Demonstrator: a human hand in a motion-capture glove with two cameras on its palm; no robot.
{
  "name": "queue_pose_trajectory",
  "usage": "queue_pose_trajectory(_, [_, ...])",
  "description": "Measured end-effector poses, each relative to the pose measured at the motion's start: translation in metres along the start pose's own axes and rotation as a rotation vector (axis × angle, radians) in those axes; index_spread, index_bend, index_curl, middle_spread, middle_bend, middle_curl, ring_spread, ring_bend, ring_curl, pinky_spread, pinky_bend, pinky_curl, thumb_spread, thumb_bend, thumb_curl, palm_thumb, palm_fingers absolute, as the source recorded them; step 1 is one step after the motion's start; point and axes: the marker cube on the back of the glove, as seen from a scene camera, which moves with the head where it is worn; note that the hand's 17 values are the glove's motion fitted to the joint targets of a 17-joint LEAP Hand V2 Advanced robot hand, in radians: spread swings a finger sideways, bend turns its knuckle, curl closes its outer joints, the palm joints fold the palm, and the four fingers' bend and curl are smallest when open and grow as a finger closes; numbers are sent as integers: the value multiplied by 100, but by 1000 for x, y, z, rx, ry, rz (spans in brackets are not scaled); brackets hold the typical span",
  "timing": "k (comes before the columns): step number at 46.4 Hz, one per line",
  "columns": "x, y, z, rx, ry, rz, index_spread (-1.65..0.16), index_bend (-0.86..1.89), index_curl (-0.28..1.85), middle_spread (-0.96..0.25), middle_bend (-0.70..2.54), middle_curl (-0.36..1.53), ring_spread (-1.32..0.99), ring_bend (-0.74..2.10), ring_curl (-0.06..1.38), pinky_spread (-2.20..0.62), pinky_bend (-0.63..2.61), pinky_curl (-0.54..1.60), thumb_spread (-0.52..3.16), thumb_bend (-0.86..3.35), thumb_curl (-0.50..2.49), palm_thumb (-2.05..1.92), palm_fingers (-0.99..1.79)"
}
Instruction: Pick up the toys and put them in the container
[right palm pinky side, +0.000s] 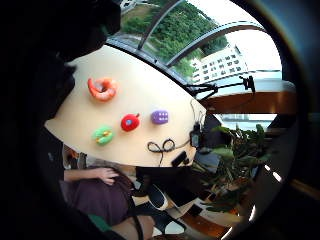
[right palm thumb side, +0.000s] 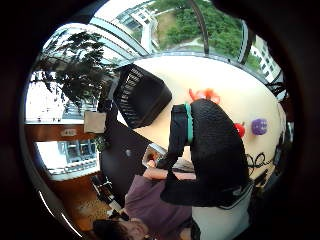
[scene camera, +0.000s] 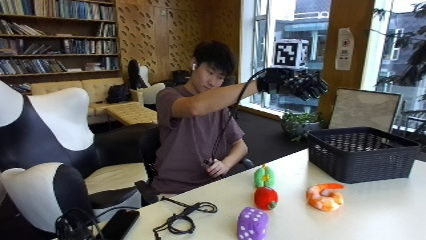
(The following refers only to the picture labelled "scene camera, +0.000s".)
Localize red plush pepper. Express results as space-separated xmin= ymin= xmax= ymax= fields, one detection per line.
xmin=253 ymin=186 xmax=280 ymax=211

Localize black plastic basket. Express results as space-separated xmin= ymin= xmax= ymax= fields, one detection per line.
xmin=306 ymin=126 xmax=422 ymax=185

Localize black glove cable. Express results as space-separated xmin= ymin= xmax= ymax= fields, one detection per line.
xmin=201 ymin=67 xmax=270 ymax=168

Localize potted green plant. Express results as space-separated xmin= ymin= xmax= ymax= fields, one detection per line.
xmin=280 ymin=110 xmax=323 ymax=143

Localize purple plush die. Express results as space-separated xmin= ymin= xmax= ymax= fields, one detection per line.
xmin=236 ymin=206 xmax=270 ymax=240

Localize bundle of black cables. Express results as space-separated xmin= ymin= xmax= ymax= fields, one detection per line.
xmin=53 ymin=208 xmax=105 ymax=240

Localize orange plush shrimp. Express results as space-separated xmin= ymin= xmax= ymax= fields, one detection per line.
xmin=305 ymin=182 xmax=346 ymax=213

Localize large black and white chair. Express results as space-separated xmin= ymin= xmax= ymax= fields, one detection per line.
xmin=0 ymin=79 xmax=160 ymax=214

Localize wooden bookshelf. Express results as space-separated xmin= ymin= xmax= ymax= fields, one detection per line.
xmin=0 ymin=0 xmax=121 ymax=95

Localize black office chair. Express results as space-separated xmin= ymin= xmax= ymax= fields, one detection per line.
xmin=134 ymin=127 xmax=257 ymax=205

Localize beige tufted ottoman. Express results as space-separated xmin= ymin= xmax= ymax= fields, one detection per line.
xmin=104 ymin=102 xmax=158 ymax=127

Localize black backpack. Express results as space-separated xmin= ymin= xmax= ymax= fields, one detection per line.
xmin=105 ymin=83 xmax=133 ymax=104

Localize person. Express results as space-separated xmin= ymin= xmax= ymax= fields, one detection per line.
xmin=149 ymin=39 xmax=330 ymax=196

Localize black bag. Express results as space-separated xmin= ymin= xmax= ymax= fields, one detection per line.
xmin=172 ymin=69 xmax=192 ymax=86

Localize rows of books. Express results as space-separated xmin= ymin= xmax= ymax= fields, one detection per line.
xmin=0 ymin=0 xmax=120 ymax=94

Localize white paper notice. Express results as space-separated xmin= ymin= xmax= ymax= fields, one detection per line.
xmin=334 ymin=27 xmax=355 ymax=72

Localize dark leafy tree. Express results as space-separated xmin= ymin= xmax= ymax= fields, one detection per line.
xmin=371 ymin=2 xmax=426 ymax=88

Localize black coiled cable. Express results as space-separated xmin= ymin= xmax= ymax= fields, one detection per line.
xmin=152 ymin=196 xmax=220 ymax=240

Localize framed grey board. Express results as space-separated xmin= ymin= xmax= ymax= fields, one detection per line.
xmin=327 ymin=87 xmax=405 ymax=134

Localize white cube with black markers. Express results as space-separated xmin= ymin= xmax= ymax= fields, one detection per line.
xmin=272 ymin=38 xmax=310 ymax=70

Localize green plush pea pod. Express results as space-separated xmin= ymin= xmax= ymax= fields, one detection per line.
xmin=253 ymin=163 xmax=276 ymax=189

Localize tall black and white chair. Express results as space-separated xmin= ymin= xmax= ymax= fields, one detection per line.
xmin=126 ymin=59 xmax=166 ymax=105

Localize black smartphone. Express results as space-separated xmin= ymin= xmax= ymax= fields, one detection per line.
xmin=96 ymin=209 xmax=141 ymax=240

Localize beige tufted sofa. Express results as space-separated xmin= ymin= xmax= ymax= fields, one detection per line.
xmin=29 ymin=77 xmax=145 ymax=125

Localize small black and white chair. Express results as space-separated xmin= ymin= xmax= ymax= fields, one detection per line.
xmin=0 ymin=162 xmax=97 ymax=240

